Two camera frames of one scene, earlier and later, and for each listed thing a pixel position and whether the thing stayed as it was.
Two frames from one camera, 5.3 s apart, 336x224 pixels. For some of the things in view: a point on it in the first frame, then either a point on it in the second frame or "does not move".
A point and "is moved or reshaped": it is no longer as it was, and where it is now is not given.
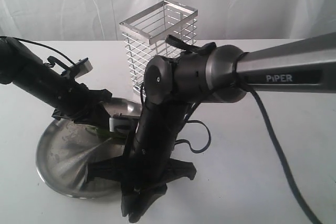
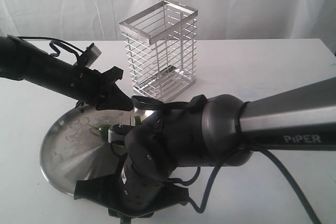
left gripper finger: [96, 115] → [115, 98]
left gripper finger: [99, 95] → [113, 74]
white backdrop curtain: [90, 6] does not move
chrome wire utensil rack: [165, 28] does not move
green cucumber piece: [96, 131] is moved or reshaped
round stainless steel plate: [68, 148] does not move
